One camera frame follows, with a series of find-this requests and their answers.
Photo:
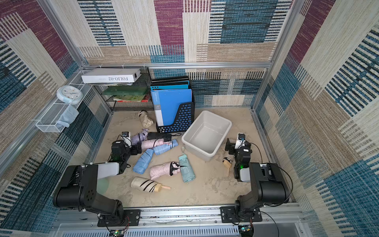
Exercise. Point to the black wire shelf rack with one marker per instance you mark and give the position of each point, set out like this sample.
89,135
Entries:
143,81

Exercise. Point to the white round clock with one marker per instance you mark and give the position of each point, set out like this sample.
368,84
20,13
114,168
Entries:
69,95

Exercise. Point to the cream umbrella at back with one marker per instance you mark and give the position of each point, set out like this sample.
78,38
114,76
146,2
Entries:
145,120

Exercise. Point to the red and green book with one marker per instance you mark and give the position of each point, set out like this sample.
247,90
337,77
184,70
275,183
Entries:
132,98

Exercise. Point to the light blue cloth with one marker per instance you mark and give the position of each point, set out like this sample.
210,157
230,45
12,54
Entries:
67,117

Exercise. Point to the teal file folder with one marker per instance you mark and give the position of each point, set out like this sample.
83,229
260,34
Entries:
171,85

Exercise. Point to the pale pink folded umbrella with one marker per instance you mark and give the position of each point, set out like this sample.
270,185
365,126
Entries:
149,144

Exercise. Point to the beige umbrella black stripes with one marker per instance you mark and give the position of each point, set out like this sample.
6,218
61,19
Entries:
147,185

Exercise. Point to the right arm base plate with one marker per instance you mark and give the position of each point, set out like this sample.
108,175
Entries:
230,214

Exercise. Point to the white plastic storage box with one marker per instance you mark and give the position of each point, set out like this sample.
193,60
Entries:
206,134

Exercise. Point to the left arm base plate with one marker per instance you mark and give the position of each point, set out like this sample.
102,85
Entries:
130,217

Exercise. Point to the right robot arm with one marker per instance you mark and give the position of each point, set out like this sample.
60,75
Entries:
268,186

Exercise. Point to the white wire wall basket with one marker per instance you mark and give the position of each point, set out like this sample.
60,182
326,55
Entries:
47,121

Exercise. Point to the mint green folded umbrella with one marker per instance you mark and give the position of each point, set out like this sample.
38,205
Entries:
186,169

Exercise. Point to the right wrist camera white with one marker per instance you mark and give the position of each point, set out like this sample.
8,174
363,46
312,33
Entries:
241,138

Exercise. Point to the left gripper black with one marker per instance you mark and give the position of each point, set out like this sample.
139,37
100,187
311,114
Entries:
134,151

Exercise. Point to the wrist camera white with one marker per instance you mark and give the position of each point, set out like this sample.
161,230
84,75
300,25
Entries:
241,138
126,138

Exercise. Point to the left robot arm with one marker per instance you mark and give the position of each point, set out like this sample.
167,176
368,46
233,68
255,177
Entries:
78,188

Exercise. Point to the light blue umbrella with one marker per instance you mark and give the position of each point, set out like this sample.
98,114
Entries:
144,161

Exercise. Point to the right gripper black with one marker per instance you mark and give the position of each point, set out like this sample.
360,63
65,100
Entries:
231,146

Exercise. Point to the blue umbrella near black one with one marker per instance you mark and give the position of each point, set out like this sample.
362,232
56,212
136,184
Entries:
159,150

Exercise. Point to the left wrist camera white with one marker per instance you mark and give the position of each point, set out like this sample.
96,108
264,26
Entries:
126,138

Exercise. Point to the white FOLIO-02 box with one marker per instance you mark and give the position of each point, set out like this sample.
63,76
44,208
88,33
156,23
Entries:
111,75

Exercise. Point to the beige umbrella wooden handle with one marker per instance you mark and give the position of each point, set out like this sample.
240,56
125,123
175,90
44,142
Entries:
228,164

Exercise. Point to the blue clip file folder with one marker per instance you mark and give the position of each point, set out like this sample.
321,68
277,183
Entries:
166,104

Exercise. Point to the black mesh file holder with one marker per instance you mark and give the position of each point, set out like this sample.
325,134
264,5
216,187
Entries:
184,118

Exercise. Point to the green book on shelf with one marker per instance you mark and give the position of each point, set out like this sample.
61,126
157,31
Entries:
125,91

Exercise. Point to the lilac folded umbrella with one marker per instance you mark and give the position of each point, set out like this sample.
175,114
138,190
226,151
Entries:
141,136

